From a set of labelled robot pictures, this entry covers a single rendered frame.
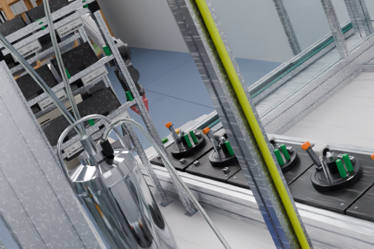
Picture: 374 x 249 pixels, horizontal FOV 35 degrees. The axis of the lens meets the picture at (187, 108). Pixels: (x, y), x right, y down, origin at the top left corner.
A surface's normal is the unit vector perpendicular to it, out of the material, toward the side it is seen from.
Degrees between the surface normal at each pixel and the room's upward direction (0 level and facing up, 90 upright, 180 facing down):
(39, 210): 90
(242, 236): 0
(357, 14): 90
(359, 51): 90
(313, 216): 0
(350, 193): 0
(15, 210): 90
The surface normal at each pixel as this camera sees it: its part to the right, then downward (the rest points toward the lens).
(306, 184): -0.40, -0.86
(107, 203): 0.00, 0.34
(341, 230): -0.74, 0.50
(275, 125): 0.55, 0.05
